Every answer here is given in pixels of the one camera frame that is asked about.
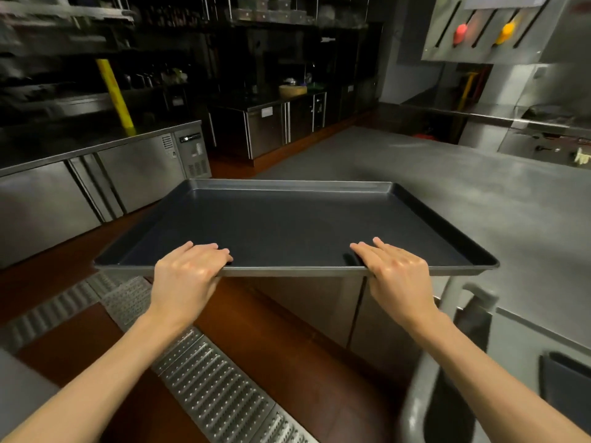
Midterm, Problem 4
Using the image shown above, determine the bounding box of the person's right hand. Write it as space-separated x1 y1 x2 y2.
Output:
349 237 442 333

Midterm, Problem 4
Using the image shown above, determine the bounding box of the person's left hand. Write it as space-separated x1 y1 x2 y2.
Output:
148 241 234 327

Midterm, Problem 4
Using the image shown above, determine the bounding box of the dark rectangular baking tray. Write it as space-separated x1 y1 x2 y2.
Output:
94 179 500 278

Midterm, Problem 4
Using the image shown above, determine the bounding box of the person's left forearm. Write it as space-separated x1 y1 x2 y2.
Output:
0 312 191 443

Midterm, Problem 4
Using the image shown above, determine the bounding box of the person's right forearm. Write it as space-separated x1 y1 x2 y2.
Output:
408 313 591 443

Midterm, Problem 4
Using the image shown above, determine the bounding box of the stainless steel cabinet under table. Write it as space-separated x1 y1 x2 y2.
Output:
240 276 446 385

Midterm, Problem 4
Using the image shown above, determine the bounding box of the long stainless steel counter fridge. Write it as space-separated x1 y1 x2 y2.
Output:
0 120 213 271

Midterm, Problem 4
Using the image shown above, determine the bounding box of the small stainless steel counter fridge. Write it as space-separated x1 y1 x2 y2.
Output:
207 90 329 161

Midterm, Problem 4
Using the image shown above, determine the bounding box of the group of bottles and jugs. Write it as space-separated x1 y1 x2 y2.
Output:
121 68 189 89

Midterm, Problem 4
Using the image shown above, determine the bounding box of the yellow pole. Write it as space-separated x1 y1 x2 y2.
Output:
95 59 138 137

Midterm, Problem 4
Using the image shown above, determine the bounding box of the stainless steel cooking counter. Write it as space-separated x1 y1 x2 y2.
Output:
401 86 591 170

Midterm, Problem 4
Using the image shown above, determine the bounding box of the dark plastic bin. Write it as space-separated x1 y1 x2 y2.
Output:
538 351 591 435

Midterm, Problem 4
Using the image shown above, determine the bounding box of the row of clear storage containers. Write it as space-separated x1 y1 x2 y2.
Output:
225 0 309 24

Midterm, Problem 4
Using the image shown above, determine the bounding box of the stainless steel knife rack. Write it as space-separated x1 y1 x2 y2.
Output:
421 0 574 65

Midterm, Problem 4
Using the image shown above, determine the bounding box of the orange handled knife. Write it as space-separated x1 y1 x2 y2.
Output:
494 21 516 46

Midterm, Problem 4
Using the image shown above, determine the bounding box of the metal wall shelf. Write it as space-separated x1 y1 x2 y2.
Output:
0 0 139 58

